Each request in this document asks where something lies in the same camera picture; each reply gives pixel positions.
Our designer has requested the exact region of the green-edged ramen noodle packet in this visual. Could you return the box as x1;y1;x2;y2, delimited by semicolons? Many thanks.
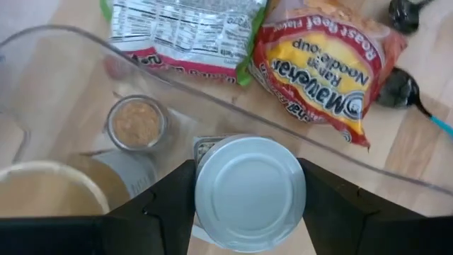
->
100;0;269;86

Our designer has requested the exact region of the tan-lidded glass jar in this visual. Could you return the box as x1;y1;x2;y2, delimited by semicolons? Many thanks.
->
0;151;159;218

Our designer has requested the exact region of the white-capped spice bottle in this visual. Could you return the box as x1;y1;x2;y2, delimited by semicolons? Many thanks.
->
193;133;308;254

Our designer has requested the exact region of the cork-stoppered saffron glass jar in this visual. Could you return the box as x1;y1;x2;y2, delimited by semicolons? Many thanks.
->
105;93;171;154

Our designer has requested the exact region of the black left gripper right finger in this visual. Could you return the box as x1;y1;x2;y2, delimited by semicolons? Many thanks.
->
298;157;423;255

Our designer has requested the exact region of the roast beef ramen noodle packet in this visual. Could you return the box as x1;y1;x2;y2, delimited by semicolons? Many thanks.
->
248;0;408;149

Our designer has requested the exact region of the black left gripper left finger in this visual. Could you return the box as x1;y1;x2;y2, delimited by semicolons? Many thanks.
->
107;159;198;255

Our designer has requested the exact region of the clear plastic container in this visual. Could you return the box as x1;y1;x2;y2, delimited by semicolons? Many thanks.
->
0;23;453;219

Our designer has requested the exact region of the black spoon with teal handle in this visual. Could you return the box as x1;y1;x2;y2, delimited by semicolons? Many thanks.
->
387;0;435;35
374;66;453;140

